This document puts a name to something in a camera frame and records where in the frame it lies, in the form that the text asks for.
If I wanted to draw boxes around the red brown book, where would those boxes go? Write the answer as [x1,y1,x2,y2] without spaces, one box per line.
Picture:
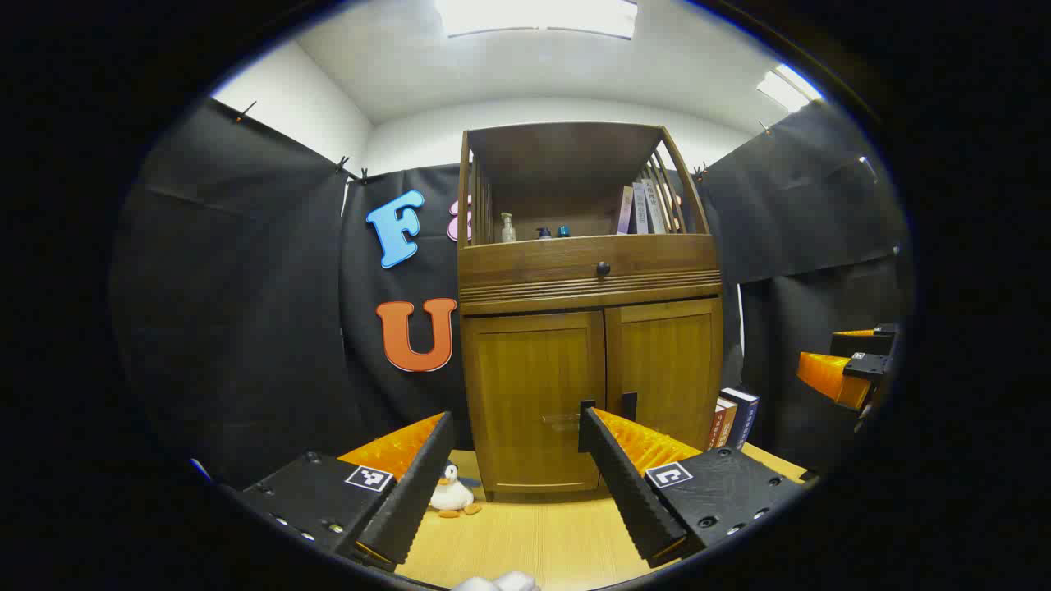
[708,397,738,451]

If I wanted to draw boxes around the small ceiling light panel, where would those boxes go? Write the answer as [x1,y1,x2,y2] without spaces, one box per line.
[755,64,824,113]

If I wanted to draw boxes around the wooden cabinet drawer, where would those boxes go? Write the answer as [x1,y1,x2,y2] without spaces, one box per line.
[458,235,722,290]

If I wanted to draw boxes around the wooden shoe cabinet door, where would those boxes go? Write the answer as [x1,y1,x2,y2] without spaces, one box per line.
[462,310,608,495]
[605,297,724,451]

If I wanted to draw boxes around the large ceiling light panel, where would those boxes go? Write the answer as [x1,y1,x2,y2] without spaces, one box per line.
[434,0,639,39]

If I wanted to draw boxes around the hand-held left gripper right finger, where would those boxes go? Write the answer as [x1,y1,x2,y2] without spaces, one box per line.
[580,406,810,569]

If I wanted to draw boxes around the white plush duck toy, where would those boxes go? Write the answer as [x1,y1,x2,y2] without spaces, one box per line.
[429,462,483,519]

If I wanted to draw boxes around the white upright book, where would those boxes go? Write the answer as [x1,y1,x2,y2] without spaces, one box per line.
[642,179,668,234]

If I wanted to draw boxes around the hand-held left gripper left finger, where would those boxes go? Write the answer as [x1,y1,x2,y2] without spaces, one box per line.
[218,410,457,573]

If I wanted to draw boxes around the wooden double-door shoe cabinet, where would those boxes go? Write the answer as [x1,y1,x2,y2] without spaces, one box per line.
[456,121,725,503]

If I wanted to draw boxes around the black backdrop cloth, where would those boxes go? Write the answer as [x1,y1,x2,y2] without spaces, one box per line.
[111,98,916,489]

